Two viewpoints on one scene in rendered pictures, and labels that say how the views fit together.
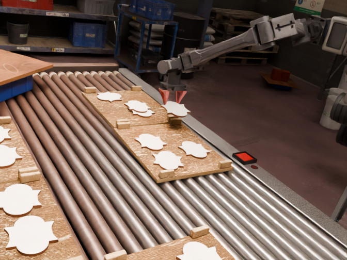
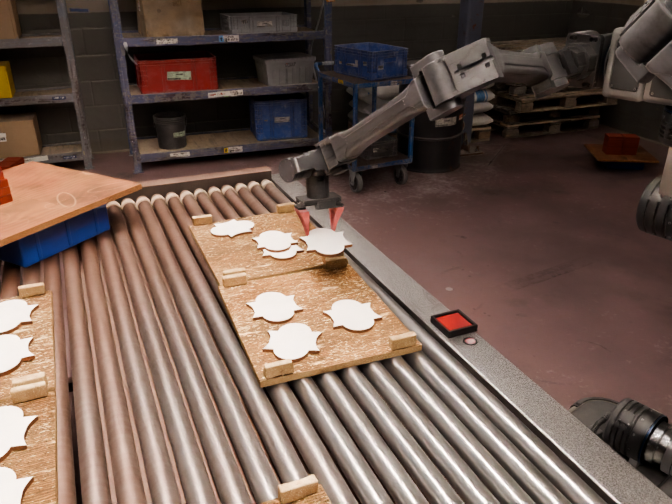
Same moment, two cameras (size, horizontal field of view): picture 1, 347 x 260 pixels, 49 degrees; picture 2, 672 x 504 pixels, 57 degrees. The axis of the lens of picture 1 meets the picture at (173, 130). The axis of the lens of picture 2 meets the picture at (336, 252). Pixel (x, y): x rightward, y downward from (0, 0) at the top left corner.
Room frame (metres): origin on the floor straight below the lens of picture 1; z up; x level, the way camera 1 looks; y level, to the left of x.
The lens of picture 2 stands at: (0.23, -0.35, 1.66)
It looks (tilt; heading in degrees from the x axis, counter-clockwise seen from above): 25 degrees down; 14
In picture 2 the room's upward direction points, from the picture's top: straight up
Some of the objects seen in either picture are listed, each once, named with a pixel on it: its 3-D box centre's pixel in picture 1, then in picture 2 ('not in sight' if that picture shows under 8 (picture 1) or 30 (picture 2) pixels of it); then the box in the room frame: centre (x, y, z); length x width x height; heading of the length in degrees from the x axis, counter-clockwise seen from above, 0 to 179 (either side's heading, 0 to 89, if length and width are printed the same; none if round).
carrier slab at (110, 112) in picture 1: (129, 107); (263, 244); (1.74, 0.24, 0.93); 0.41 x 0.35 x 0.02; 37
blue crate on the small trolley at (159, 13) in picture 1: (152, 7); (370, 60); (5.10, 0.58, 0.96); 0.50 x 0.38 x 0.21; 49
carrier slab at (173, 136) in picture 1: (171, 148); (311, 315); (1.39, 0.00, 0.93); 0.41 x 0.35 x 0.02; 35
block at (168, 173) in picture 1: (166, 173); (278, 368); (1.16, -0.01, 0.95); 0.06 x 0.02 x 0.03; 125
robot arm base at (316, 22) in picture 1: (311, 30); (574, 62); (1.79, -0.53, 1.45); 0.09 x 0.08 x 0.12; 54
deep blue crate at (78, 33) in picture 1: (87, 32); (277, 115); (5.80, 1.60, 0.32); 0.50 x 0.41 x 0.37; 120
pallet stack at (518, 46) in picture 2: (238, 37); (541, 86); (7.33, -0.88, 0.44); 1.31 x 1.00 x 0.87; 124
